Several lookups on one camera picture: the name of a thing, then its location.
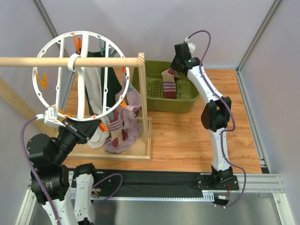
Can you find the white round clip hanger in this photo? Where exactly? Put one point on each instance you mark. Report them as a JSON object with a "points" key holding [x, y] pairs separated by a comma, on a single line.
{"points": [[111, 50]]}

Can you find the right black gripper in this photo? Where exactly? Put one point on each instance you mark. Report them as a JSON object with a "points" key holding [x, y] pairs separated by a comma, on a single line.
{"points": [[176, 64]]}

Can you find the olive green plastic basin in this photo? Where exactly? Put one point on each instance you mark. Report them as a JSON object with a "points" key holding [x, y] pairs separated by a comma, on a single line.
{"points": [[187, 93]]}

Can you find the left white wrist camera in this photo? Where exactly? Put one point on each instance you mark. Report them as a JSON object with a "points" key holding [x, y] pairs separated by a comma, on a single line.
{"points": [[50, 117]]}

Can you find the lilac pink garment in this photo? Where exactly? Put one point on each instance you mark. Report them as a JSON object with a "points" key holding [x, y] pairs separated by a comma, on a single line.
{"points": [[131, 125]]}

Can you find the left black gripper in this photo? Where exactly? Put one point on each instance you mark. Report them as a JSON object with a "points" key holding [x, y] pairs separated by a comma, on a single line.
{"points": [[78, 131]]}

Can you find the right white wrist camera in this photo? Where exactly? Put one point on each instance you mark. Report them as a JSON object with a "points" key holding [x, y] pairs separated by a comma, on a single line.
{"points": [[191, 46]]}

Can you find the maroon striped sock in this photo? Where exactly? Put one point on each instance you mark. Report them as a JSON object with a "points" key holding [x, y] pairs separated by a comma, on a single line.
{"points": [[118, 134]]}

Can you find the orange clothes peg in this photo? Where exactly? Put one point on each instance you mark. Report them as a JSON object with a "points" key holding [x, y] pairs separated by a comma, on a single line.
{"points": [[123, 103], [103, 127], [42, 81]]}

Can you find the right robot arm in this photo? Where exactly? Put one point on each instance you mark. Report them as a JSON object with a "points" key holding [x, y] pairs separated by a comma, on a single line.
{"points": [[216, 113]]}

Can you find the white cloth garment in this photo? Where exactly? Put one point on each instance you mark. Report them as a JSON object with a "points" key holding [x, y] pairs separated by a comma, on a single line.
{"points": [[99, 138]]}

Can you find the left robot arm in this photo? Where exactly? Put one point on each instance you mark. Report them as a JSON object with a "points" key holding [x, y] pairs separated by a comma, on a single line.
{"points": [[50, 177]]}

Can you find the dark green white garment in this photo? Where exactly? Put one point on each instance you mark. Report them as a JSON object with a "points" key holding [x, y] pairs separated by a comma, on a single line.
{"points": [[94, 88]]}

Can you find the aluminium frame rail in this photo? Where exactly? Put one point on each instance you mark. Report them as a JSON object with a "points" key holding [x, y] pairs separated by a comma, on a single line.
{"points": [[250, 183]]}

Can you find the wooden hanging rack frame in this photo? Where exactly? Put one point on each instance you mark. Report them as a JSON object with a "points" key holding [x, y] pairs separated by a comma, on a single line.
{"points": [[140, 151]]}

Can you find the teal clothes peg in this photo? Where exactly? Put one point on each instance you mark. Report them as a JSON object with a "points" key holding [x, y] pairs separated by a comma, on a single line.
{"points": [[112, 117]]}

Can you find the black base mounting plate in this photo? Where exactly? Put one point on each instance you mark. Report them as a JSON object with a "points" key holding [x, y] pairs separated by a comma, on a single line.
{"points": [[155, 184]]}

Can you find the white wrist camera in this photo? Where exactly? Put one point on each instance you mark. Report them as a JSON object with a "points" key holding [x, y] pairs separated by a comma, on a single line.
{"points": [[50, 117], [191, 46]]}

